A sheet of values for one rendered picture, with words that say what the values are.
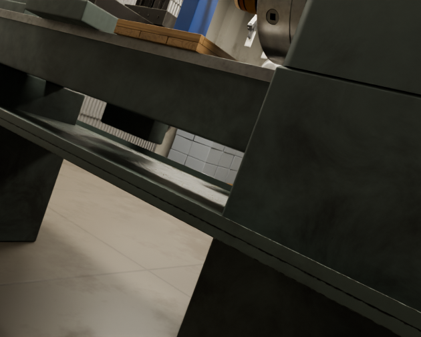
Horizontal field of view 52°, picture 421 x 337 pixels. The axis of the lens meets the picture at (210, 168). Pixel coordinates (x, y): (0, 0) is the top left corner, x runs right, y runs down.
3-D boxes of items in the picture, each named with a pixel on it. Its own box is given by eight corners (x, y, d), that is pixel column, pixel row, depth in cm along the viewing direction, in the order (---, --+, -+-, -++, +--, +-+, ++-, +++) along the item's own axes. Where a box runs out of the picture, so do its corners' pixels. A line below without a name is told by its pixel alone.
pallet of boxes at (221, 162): (200, 178, 745) (220, 121, 739) (232, 192, 708) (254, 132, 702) (162, 170, 654) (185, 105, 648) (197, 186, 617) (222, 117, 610)
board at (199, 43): (263, 94, 130) (268, 81, 130) (195, 50, 101) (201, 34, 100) (190, 75, 147) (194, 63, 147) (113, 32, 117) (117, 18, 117)
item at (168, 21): (180, 37, 145) (186, 23, 145) (162, 25, 137) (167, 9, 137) (139, 29, 157) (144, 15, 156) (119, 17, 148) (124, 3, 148)
